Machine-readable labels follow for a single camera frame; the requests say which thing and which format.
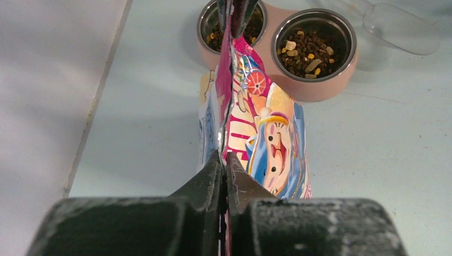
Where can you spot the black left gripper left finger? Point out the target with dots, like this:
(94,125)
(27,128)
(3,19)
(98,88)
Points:
(186,222)

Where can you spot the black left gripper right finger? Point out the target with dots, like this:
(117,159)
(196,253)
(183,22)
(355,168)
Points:
(261,224)

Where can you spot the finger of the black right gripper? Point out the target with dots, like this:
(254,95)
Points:
(223,10)
(241,15)

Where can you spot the pet food bag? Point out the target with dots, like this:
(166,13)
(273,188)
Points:
(243,111)

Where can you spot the clear plastic scoop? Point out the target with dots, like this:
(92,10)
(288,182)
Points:
(384,27)

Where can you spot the far steel bowl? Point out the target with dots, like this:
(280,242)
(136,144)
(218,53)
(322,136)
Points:
(210,33)

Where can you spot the steel bowl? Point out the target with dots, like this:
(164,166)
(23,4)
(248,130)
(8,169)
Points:
(344,40)
(210,33)

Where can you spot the near steel bowl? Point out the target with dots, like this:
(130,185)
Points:
(344,40)

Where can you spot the pink double bowl stand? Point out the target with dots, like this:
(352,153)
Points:
(314,91)

